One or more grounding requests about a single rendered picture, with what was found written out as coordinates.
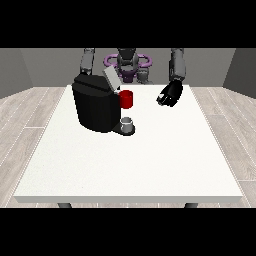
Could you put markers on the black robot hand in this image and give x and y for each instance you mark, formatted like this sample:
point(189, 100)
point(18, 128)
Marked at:
point(173, 92)

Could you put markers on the small grey coffee pod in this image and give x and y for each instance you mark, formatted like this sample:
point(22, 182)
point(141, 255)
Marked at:
point(161, 97)

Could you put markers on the red pod holder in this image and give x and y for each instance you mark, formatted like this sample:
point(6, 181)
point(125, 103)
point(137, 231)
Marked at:
point(126, 99)

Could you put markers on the pale grey machine lid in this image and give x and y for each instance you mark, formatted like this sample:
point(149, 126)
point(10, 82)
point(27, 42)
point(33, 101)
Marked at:
point(111, 77)

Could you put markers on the black coffee machine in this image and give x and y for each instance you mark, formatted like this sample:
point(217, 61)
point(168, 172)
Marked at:
point(95, 106)

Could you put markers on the grey robot trunk purple rings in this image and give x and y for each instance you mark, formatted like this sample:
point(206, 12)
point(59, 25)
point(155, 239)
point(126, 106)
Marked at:
point(128, 65)

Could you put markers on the small grey cup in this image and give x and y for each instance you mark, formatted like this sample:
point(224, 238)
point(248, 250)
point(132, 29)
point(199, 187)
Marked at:
point(127, 124)

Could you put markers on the dark table leg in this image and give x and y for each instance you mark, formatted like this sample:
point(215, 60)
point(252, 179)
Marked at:
point(191, 205)
point(64, 205)

